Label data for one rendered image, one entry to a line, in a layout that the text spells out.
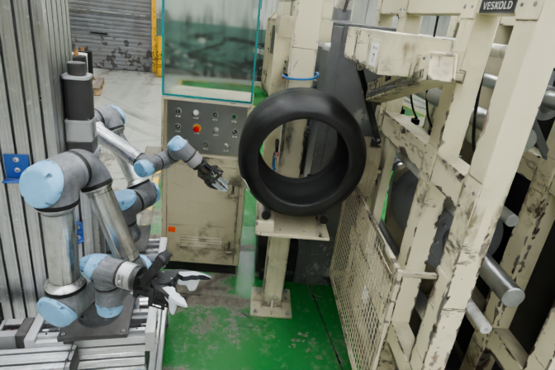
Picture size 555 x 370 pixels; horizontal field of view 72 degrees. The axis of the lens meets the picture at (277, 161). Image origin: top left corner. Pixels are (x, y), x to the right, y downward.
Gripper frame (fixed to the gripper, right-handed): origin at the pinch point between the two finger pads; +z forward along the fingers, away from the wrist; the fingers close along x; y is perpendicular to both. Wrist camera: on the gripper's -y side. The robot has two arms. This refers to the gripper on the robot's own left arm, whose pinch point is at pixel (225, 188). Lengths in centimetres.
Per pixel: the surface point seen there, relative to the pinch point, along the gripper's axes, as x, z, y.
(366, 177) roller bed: 49, 54, 27
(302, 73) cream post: 67, -9, 20
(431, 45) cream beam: 56, -9, 94
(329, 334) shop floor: -23, 118, -8
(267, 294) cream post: -21, 84, -38
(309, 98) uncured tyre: 40, -11, 44
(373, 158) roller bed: 57, 47, 33
